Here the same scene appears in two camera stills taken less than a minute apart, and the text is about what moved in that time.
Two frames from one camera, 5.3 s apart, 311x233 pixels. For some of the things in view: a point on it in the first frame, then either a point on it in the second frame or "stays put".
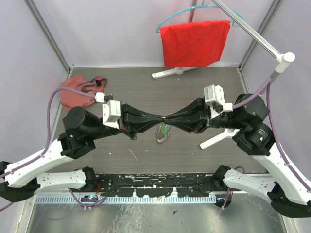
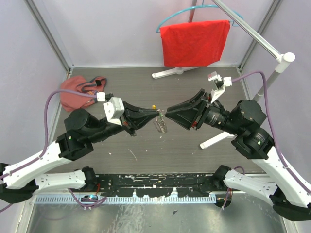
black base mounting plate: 157,185 stays put
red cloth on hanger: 199,44 stays put
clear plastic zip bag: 158,139 -> 160,122
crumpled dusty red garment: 70,99 stays put
